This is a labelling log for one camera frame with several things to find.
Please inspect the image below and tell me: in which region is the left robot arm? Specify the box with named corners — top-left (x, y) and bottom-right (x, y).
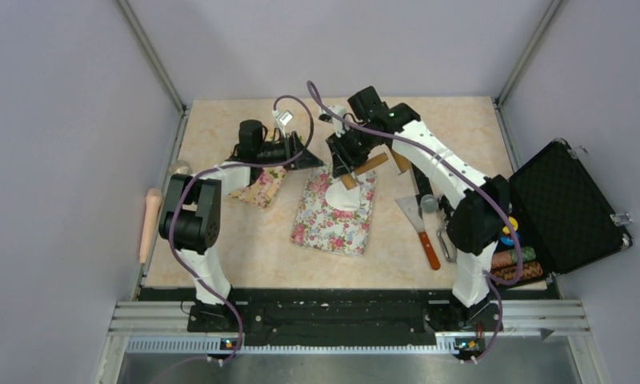
top-left (158, 119), bottom-right (324, 331)

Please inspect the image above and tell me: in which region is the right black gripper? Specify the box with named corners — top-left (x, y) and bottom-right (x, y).
top-left (326, 123), bottom-right (382, 178)

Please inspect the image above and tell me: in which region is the open black poker chip case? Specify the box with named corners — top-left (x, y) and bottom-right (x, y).
top-left (436, 138), bottom-right (634, 290)

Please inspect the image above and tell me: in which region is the black ridged rolling stick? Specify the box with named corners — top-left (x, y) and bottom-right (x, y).
top-left (411, 163), bottom-right (436, 198)

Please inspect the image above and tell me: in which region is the metal scraper with red handle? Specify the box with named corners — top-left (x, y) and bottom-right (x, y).
top-left (395, 196), bottom-right (441, 270)

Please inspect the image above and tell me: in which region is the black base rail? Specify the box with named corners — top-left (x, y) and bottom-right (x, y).
top-left (107, 286), bottom-right (586, 356)

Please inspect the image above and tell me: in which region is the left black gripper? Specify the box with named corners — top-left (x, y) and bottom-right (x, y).
top-left (257, 130), bottom-right (323, 170)

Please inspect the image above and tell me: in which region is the grey round knob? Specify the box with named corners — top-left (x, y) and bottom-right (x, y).
top-left (419, 194), bottom-right (439, 214)

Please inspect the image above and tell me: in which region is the wooden double-ended rolling pin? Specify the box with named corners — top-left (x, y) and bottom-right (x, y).
top-left (339, 148), bottom-right (411, 190)

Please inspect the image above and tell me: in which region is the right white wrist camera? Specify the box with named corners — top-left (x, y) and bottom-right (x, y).
top-left (329, 105), bottom-right (350, 138)

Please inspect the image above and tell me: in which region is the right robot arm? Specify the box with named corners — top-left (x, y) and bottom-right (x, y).
top-left (313, 86), bottom-right (510, 330)

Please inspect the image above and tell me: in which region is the yellow floral cloth pad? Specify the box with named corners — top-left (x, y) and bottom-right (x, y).
top-left (229, 166), bottom-right (288, 208)

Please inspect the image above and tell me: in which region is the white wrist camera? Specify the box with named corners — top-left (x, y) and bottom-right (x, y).
top-left (272, 110), bottom-right (294, 132)
top-left (329, 105), bottom-right (350, 138)

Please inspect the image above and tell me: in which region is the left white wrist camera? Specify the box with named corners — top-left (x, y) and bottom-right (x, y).
top-left (272, 110), bottom-right (294, 132)

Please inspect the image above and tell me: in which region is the white dough piece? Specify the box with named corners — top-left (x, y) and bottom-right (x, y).
top-left (325, 180), bottom-right (361, 212)

